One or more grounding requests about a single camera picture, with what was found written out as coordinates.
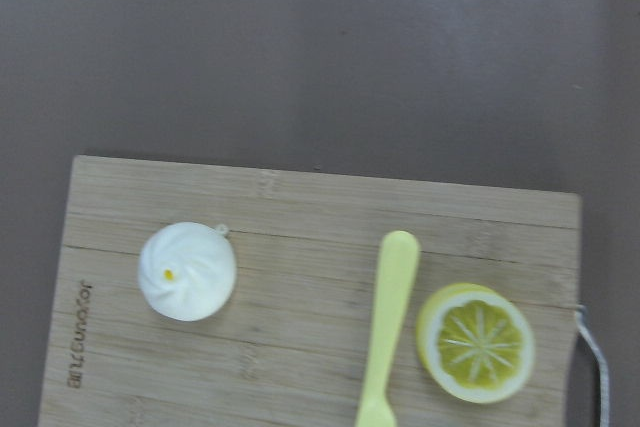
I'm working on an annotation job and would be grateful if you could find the bamboo cutting board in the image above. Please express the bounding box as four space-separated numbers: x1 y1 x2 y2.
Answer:
39 156 581 426

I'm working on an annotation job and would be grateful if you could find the white steamed bun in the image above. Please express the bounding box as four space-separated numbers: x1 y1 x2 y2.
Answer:
137 222 237 322

